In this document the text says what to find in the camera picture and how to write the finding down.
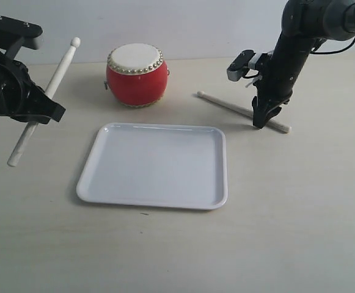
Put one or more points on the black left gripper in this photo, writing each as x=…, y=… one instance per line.
x=21, y=99

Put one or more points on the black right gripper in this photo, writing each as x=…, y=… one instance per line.
x=277, y=74

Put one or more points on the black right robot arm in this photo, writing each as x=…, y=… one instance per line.
x=305, y=26

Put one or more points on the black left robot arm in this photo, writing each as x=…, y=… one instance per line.
x=21, y=99

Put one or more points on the small red drum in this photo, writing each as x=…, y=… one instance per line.
x=136, y=74

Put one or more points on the white rectangular plastic tray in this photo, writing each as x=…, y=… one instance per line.
x=155, y=165

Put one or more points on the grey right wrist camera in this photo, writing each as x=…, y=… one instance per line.
x=247, y=65

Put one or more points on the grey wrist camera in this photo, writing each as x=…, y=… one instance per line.
x=11, y=30
x=247, y=65

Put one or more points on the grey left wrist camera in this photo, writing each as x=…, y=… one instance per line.
x=11, y=30

